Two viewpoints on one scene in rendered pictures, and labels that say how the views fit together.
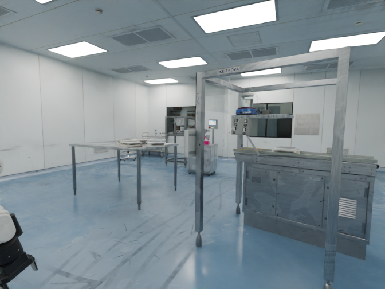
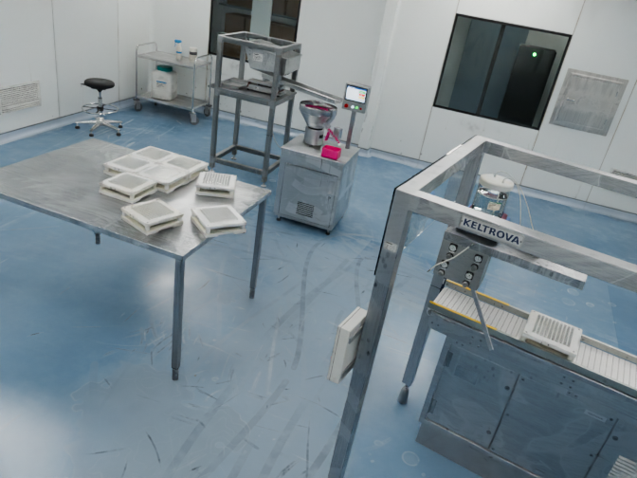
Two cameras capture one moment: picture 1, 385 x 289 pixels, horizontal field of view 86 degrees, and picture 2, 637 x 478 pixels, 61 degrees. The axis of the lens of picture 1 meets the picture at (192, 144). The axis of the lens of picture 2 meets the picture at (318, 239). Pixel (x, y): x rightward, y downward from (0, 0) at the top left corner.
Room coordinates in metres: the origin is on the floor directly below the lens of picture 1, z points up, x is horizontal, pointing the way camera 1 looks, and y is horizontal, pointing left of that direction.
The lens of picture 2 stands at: (0.37, 0.49, 2.35)
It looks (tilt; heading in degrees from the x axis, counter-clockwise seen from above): 27 degrees down; 350
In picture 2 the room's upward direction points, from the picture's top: 10 degrees clockwise
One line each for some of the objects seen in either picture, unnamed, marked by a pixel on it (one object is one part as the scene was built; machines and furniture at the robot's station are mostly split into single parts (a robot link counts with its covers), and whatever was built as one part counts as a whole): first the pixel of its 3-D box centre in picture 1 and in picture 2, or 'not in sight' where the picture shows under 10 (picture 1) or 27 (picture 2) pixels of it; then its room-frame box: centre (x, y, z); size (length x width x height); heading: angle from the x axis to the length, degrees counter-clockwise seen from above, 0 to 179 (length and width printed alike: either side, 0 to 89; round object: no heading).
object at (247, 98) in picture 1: (247, 100); (492, 194); (2.54, -0.65, 1.52); 0.15 x 0.15 x 0.19
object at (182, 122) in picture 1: (185, 141); (269, 119); (6.10, 0.22, 0.75); 1.43 x 1.06 x 1.50; 66
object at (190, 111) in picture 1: (180, 120); (253, 21); (8.44, 0.48, 1.43); 1.32 x 0.01 x 1.11; 66
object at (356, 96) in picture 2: (212, 131); (352, 118); (5.35, -0.52, 1.07); 0.23 x 0.10 x 0.62; 66
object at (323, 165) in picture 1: (295, 160); (565, 361); (2.24, -1.12, 0.84); 1.30 x 0.29 x 0.10; 54
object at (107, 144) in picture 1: (126, 144); (129, 188); (3.67, 1.17, 0.87); 1.50 x 1.10 x 0.04; 64
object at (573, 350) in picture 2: (286, 149); (552, 332); (2.30, -1.04, 0.96); 0.25 x 0.24 x 0.02; 144
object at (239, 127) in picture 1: (241, 126); (463, 260); (2.48, -0.58, 1.21); 0.22 x 0.11 x 0.20; 54
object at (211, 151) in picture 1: (202, 158); (316, 184); (5.30, -0.27, 0.38); 0.63 x 0.57 x 0.76; 66
